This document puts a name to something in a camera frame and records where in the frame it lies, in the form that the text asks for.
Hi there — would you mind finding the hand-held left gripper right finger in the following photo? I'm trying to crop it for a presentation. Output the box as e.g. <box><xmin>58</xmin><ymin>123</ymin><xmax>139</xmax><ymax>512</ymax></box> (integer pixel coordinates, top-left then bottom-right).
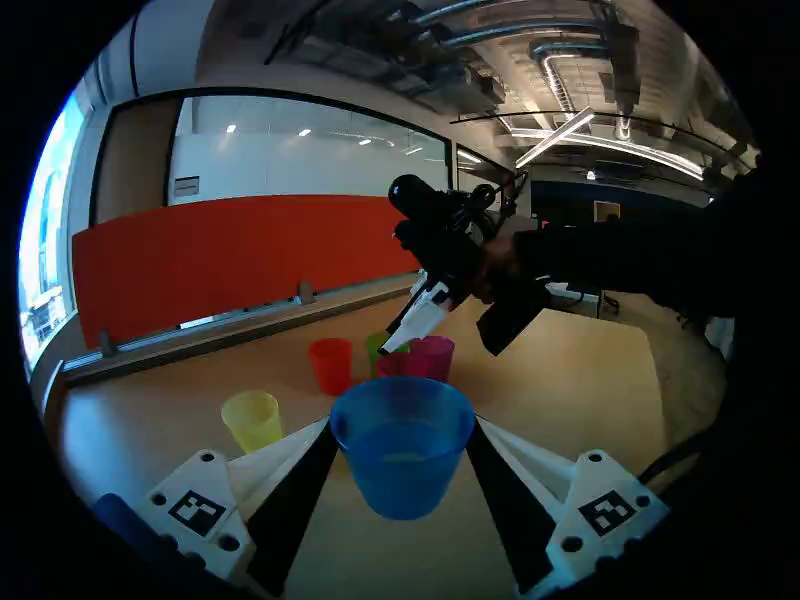
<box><xmin>465</xmin><ymin>413</ymin><xmax>671</xmax><ymax>596</ymax></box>

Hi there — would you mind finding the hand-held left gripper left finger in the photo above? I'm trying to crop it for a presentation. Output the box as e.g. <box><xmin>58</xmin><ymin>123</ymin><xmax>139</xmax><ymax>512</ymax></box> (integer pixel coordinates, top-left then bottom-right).
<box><xmin>145</xmin><ymin>415</ymin><xmax>339</xmax><ymax>600</ymax></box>

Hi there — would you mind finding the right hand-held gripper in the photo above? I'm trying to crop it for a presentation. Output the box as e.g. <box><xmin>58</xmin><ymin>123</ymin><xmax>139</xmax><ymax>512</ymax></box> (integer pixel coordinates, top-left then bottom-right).
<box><xmin>381</xmin><ymin>174</ymin><xmax>555</xmax><ymax>358</ymax></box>

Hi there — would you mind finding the blue plastic cup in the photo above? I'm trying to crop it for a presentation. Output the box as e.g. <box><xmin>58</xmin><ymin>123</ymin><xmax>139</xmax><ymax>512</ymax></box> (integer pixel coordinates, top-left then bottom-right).
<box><xmin>329</xmin><ymin>376</ymin><xmax>477</xmax><ymax>522</ymax></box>

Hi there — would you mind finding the person's right forearm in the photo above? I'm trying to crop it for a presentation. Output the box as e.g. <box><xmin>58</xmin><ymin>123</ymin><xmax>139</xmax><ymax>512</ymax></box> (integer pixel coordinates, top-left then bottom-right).
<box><xmin>513</xmin><ymin>182</ymin><xmax>761</xmax><ymax>314</ymax></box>

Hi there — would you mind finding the person's right hand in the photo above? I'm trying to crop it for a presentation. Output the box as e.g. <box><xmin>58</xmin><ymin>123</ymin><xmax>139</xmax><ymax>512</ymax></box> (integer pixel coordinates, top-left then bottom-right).
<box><xmin>471</xmin><ymin>236</ymin><xmax>534</xmax><ymax>306</ymax></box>

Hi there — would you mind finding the magenta plastic cup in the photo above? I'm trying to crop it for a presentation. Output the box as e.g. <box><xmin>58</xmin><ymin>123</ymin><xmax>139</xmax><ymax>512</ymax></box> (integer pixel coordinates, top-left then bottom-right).
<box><xmin>408</xmin><ymin>336</ymin><xmax>456</xmax><ymax>384</ymax></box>

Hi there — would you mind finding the green plastic cup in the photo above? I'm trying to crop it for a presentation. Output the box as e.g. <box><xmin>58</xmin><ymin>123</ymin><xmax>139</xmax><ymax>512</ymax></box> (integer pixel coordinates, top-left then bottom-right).
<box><xmin>365</xmin><ymin>332</ymin><xmax>411</xmax><ymax>380</ymax></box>

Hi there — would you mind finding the red plastic cup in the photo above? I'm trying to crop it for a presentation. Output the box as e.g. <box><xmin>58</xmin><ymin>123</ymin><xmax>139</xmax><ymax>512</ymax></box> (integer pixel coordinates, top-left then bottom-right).
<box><xmin>374</xmin><ymin>352</ymin><xmax>414</xmax><ymax>381</ymax></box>

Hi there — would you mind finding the yellow plastic cup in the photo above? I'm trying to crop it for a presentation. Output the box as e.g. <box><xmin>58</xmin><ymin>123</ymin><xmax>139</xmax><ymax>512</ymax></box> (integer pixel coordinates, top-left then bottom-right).
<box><xmin>221</xmin><ymin>390</ymin><xmax>284</xmax><ymax>455</ymax></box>

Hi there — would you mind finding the orange plastic cup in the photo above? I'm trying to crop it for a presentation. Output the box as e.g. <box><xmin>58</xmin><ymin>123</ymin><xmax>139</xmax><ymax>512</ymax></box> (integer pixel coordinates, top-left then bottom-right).
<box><xmin>307</xmin><ymin>337</ymin><xmax>354</xmax><ymax>397</ymax></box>

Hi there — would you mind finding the red desk screen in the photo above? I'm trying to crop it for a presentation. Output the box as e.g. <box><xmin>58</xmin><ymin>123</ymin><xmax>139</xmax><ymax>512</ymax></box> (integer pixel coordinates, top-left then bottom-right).
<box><xmin>61</xmin><ymin>194</ymin><xmax>434</xmax><ymax>378</ymax></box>

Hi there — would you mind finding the black cable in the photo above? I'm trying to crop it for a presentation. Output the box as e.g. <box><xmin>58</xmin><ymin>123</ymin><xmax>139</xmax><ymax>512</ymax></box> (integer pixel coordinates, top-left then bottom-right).
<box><xmin>636</xmin><ymin>429</ymin><xmax>721</xmax><ymax>484</ymax></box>
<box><xmin>482</xmin><ymin>168</ymin><xmax>532</xmax><ymax>243</ymax></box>

